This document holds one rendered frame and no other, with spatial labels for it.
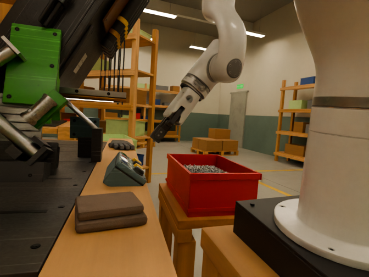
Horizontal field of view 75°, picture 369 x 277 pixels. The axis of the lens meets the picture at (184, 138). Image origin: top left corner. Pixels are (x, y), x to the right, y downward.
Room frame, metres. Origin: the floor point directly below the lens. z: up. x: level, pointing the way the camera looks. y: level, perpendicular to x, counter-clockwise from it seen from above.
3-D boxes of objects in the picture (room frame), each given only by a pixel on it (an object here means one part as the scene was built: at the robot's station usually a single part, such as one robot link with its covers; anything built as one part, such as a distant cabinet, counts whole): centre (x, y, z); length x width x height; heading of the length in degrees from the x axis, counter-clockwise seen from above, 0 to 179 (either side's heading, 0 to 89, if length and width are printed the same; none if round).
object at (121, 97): (0.81, 0.41, 1.11); 0.39 x 0.16 x 0.03; 105
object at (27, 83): (0.65, 0.40, 1.17); 0.13 x 0.12 x 0.20; 15
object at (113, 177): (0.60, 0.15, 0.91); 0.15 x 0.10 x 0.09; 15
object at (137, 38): (3.96, 1.62, 1.19); 2.30 x 0.55 x 2.39; 62
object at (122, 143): (1.12, 0.30, 0.91); 0.20 x 0.11 x 0.03; 24
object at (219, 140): (7.14, -0.92, 0.37); 1.20 x 0.80 x 0.74; 119
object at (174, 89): (9.36, 1.73, 1.12); 3.16 x 0.54 x 2.24; 111
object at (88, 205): (0.36, 0.11, 0.91); 0.10 x 0.08 x 0.03; 115
